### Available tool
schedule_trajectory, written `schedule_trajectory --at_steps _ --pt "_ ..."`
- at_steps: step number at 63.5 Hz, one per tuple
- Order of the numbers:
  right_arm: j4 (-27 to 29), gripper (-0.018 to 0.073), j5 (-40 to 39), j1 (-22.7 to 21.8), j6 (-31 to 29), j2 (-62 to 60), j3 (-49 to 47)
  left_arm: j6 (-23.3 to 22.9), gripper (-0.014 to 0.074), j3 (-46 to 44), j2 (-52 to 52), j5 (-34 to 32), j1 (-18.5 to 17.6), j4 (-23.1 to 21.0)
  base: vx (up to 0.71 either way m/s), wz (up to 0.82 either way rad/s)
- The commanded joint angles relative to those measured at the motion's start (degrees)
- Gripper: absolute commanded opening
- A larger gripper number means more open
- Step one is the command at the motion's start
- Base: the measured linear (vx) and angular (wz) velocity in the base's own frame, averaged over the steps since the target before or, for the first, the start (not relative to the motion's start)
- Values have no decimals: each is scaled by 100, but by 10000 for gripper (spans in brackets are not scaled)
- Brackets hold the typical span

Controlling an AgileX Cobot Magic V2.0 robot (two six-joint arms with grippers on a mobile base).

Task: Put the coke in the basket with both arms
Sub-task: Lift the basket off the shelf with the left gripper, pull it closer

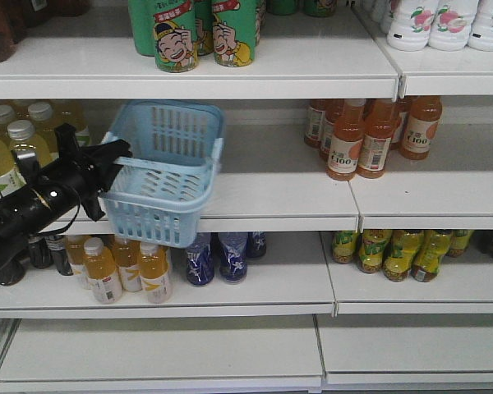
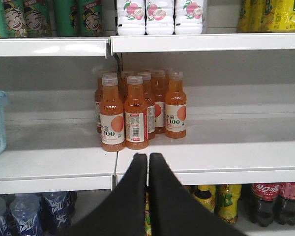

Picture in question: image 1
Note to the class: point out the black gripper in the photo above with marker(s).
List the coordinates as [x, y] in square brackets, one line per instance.
[85, 171]

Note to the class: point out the light blue plastic basket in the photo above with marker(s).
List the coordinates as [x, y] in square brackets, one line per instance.
[159, 193]

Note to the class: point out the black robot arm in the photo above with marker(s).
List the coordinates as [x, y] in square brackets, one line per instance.
[27, 211]

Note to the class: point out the dark tea bottle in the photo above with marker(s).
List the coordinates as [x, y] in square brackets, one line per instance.
[11, 273]
[58, 252]
[39, 252]

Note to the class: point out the orange juice bottle white label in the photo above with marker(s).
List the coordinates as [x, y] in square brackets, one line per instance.
[155, 266]
[125, 254]
[102, 272]

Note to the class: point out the white top shelf board left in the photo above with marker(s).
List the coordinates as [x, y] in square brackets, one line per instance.
[298, 57]

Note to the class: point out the white shelf board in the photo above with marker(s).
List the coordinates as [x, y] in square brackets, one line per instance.
[450, 189]
[428, 351]
[298, 57]
[271, 181]
[74, 355]
[292, 278]
[431, 71]
[464, 285]

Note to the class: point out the blue sports drink bottle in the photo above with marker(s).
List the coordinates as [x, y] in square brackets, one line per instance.
[233, 265]
[200, 266]
[256, 245]

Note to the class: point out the green cartoon drink can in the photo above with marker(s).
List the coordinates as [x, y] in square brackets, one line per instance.
[234, 32]
[174, 35]

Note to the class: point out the white shelf board upper left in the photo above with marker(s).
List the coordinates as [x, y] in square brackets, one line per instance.
[271, 181]

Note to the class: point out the white shelf board middle left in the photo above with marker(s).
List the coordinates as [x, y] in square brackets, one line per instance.
[292, 278]

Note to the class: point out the orange C100 drink bottle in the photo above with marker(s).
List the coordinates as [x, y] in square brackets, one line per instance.
[378, 135]
[423, 121]
[347, 140]

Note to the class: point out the white shelf board bottom left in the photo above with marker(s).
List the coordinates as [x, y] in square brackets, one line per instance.
[74, 355]

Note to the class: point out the yellow lemon tea bottle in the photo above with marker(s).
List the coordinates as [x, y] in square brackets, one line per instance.
[404, 246]
[372, 248]
[344, 246]
[435, 246]

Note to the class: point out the white shelf board bottom right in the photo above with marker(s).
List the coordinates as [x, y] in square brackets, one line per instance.
[428, 351]

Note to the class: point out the white peach drink bottle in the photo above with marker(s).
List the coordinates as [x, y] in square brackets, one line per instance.
[452, 24]
[481, 34]
[411, 25]

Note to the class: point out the white top shelf board right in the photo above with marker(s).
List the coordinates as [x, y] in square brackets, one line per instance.
[431, 71]

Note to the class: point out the white shelf board upper right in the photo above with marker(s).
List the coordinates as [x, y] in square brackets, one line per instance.
[450, 189]

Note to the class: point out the white shelf board middle right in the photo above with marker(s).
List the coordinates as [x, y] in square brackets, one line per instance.
[464, 285]

